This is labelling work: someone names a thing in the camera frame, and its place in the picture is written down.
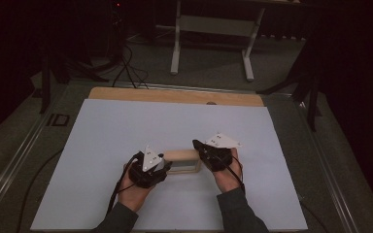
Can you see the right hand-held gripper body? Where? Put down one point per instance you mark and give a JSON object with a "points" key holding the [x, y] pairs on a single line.
{"points": [[218, 160]]}

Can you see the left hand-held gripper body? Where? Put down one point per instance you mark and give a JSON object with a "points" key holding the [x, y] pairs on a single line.
{"points": [[145, 178]]}

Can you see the wooden photo frame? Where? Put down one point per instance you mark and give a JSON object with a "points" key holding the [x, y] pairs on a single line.
{"points": [[183, 155]]}

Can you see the person's right hand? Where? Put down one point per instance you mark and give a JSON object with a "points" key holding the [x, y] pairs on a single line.
{"points": [[228, 179]]}

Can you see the person's left hand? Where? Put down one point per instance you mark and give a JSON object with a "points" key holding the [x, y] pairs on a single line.
{"points": [[132, 195]]}

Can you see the white table sheet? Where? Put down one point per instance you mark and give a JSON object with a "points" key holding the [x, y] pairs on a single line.
{"points": [[110, 129]]}

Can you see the black metal stand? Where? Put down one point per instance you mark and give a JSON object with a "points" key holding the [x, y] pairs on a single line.
{"points": [[45, 84], [312, 103]]}

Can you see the black floor socket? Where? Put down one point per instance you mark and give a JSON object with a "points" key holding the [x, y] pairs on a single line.
{"points": [[49, 119]]}

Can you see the dark device with red light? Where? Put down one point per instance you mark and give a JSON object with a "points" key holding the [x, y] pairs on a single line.
{"points": [[118, 5]]}

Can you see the metal floor rail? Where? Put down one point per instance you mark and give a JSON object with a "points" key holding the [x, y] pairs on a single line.
{"points": [[330, 181], [13, 165]]}

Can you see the white metal desk frame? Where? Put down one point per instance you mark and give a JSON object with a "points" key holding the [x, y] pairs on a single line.
{"points": [[215, 26]]}

